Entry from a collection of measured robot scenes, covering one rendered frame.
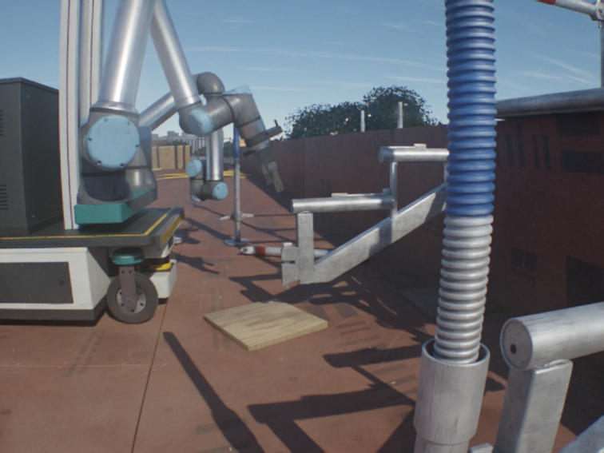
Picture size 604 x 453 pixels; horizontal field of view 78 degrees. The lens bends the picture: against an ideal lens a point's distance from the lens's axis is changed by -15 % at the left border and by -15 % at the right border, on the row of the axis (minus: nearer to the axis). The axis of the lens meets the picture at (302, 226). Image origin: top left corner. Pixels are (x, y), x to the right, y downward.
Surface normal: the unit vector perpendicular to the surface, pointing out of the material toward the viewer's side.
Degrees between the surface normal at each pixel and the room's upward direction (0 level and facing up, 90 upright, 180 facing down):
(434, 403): 90
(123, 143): 95
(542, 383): 90
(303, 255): 90
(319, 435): 0
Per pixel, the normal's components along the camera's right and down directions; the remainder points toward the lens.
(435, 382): -0.79, 0.11
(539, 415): 0.21, 0.17
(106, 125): 0.53, 0.23
